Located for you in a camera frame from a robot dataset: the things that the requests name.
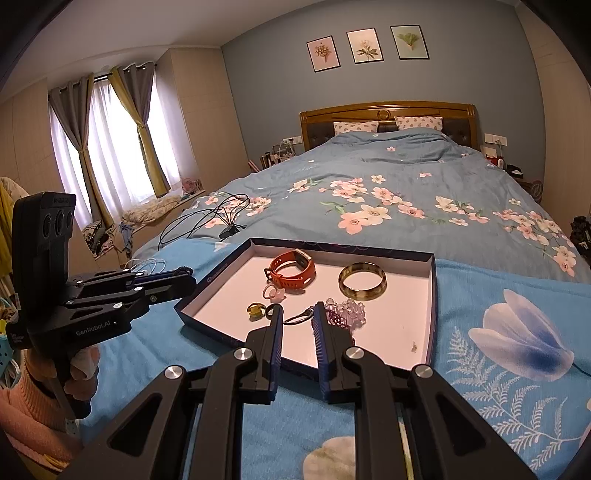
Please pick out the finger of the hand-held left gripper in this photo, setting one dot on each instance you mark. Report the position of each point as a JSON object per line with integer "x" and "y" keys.
{"x": 138, "y": 277}
{"x": 152, "y": 293}

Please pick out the person's left hand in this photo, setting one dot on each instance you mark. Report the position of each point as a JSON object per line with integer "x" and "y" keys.
{"x": 85, "y": 369}

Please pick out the patterned white pillow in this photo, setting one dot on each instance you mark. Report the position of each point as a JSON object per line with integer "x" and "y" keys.
{"x": 355, "y": 128}
{"x": 418, "y": 122}

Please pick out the light blue flower blanket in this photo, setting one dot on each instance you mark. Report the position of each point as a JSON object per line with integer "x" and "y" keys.
{"x": 485, "y": 369}

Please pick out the pink round item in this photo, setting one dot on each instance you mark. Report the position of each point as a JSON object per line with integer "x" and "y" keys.
{"x": 193, "y": 185}

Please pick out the bedside table items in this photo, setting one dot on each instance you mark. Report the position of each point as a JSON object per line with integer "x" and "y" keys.
{"x": 277, "y": 157}
{"x": 512, "y": 170}

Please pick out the framed white flower picture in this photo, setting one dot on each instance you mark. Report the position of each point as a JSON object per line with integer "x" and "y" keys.
{"x": 364, "y": 46}

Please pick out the grey and olive curtain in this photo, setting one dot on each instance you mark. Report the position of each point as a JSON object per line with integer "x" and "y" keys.
{"x": 143, "y": 101}

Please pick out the floral blue-grey duvet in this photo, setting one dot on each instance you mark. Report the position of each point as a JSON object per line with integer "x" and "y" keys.
{"x": 392, "y": 166}

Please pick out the framed pink flower picture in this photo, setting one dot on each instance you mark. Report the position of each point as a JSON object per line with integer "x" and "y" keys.
{"x": 323, "y": 54}

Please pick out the wooden bed headboard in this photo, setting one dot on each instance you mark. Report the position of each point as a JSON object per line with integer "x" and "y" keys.
{"x": 388, "y": 110}

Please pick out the amber tortoiseshell bangle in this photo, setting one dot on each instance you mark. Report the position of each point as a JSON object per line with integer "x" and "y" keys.
{"x": 362, "y": 294}

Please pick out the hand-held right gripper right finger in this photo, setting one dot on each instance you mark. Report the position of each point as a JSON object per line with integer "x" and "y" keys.
{"x": 319, "y": 341}

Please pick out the black charger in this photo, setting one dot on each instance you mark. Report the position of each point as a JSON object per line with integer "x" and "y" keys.
{"x": 229, "y": 232}

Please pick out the white wall outlet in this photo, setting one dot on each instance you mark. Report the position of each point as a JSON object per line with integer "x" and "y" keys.
{"x": 495, "y": 138}
{"x": 292, "y": 139}

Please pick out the dark clothes pile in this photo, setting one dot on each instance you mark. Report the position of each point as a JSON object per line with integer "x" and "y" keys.
{"x": 581, "y": 240}

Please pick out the dark blue jewelry box lid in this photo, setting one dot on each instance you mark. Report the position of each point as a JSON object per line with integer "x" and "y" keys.
{"x": 383, "y": 332}

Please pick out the framed green leaf picture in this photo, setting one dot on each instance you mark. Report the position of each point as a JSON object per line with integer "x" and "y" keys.
{"x": 410, "y": 41}

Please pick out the white earphones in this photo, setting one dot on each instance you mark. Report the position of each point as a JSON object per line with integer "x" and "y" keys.
{"x": 147, "y": 266}

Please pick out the beige cloth pile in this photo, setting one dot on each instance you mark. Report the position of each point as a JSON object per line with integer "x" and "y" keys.
{"x": 152, "y": 207}

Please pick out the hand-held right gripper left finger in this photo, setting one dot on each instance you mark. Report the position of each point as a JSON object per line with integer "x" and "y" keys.
{"x": 278, "y": 341}

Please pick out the white sheer curtain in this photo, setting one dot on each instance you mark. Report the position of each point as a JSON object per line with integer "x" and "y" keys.
{"x": 111, "y": 147}

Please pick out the orange smartwatch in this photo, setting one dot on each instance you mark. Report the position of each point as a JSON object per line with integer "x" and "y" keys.
{"x": 300, "y": 279}

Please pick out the yellow garment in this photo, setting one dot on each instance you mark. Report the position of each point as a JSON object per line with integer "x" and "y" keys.
{"x": 7, "y": 217}

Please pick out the patterned clothes heap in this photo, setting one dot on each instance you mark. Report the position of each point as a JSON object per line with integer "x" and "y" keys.
{"x": 106, "y": 237}

